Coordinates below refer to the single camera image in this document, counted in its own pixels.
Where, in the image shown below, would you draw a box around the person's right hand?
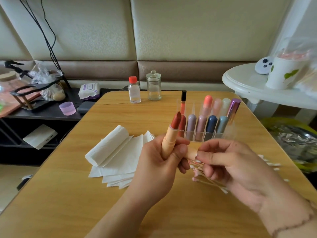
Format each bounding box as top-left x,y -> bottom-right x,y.
192,138 -> 298,214

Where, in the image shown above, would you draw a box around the person's left hand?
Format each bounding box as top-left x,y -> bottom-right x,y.
126,135 -> 191,210

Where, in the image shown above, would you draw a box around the pile of cotton swabs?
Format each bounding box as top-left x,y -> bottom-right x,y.
258,153 -> 290,182

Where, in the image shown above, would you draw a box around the red lipstick beige tube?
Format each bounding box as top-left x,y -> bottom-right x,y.
161,111 -> 182,160

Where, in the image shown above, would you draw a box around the beige lipstick cap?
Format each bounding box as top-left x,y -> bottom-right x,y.
187,148 -> 200,162

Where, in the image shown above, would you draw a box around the stack of white tissues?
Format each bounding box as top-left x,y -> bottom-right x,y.
85,125 -> 155,189

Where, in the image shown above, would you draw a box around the red lipstick grey-blue tube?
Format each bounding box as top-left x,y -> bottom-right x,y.
215,116 -> 229,137

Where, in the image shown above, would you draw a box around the red lipstick navy tube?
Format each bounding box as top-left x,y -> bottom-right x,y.
205,115 -> 219,141

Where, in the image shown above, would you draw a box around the clear acrylic lipstick organizer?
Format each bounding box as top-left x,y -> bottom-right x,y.
180,91 -> 242,142

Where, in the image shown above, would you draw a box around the red lipstick dusty pink tube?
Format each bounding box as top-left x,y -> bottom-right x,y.
195,115 -> 207,141

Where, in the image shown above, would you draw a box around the white tissue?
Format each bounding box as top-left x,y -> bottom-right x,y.
85,125 -> 130,167

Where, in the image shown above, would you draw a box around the red lipstick mauve tube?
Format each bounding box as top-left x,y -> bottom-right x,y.
186,114 -> 197,140

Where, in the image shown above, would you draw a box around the person's right forearm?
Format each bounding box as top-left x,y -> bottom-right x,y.
258,183 -> 317,238

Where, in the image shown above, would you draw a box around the person's left forearm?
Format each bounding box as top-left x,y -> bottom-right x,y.
84,201 -> 154,238

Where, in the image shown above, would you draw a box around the yellow-green bin with bag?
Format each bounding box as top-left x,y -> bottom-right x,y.
263,117 -> 317,174

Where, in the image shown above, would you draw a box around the clear bottle red cap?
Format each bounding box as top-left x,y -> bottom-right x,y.
128,76 -> 142,104

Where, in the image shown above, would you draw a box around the glass jar with lid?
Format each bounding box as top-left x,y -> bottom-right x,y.
146,70 -> 162,101

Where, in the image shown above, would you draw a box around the white round side table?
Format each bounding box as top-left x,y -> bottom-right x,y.
222,63 -> 317,110

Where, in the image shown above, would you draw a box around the wet wipes pack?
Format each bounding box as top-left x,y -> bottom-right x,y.
78,83 -> 101,100

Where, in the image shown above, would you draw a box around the white panda figure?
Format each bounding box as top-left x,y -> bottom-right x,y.
255,56 -> 274,75

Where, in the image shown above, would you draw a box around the white mug green leaf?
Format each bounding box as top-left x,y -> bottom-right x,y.
266,51 -> 309,90

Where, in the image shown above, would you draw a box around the small purple plastic cup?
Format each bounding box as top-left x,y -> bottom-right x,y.
59,101 -> 77,116

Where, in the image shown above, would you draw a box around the white power bank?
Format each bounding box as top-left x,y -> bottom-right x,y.
23,124 -> 58,150

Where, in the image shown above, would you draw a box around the black low shelf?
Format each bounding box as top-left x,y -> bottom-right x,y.
0,87 -> 125,166

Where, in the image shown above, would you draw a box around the beige padded backrest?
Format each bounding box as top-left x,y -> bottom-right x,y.
0,0 -> 293,90

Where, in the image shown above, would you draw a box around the crumpled clear plastic bag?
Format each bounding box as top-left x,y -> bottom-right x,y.
29,62 -> 66,101

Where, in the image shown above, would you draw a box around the pink tray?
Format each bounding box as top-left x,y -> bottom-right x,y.
0,79 -> 40,118

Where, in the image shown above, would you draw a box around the jar with wooden lid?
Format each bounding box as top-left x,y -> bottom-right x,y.
0,71 -> 20,92

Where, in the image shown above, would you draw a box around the black clip tool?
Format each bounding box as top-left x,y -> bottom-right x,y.
4,60 -> 30,77

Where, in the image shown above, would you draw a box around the thin wrist bracelet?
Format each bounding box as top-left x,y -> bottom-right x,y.
270,201 -> 317,237

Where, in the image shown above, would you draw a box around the black cables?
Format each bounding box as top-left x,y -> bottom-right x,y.
17,0 -> 67,87

